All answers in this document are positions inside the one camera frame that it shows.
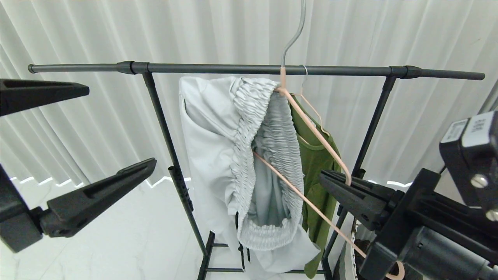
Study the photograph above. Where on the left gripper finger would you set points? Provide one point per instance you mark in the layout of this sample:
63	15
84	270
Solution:
39	95

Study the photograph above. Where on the green t-shirt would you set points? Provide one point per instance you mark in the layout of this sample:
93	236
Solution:
323	163

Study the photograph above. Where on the white curtain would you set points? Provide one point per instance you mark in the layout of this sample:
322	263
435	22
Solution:
116	31

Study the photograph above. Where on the pale grey garment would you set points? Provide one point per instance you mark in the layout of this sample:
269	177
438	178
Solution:
210	155

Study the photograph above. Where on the pink clothes hanger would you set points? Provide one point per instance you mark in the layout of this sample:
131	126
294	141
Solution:
307	120
311	109

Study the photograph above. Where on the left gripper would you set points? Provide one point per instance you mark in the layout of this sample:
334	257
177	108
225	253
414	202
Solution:
15	225

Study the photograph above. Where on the black clothes rack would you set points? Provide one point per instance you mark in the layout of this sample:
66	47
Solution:
272	70

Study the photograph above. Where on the white laundry basket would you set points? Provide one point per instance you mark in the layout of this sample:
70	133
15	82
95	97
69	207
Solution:
350	256

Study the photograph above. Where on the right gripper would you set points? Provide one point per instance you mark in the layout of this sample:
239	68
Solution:
412	241

